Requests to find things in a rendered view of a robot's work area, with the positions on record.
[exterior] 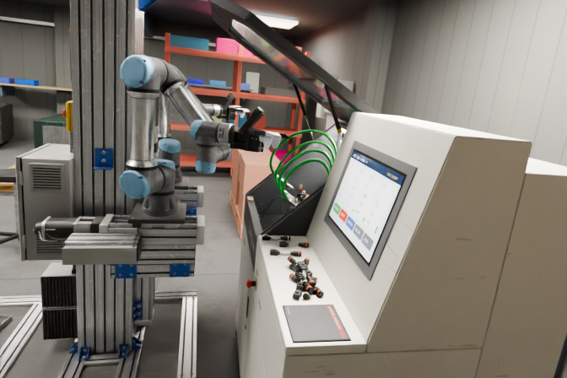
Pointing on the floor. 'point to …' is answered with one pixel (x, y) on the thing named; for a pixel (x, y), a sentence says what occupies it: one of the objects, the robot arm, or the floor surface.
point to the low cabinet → (51, 131)
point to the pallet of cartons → (248, 178)
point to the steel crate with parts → (6, 122)
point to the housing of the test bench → (531, 283)
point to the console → (411, 257)
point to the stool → (14, 202)
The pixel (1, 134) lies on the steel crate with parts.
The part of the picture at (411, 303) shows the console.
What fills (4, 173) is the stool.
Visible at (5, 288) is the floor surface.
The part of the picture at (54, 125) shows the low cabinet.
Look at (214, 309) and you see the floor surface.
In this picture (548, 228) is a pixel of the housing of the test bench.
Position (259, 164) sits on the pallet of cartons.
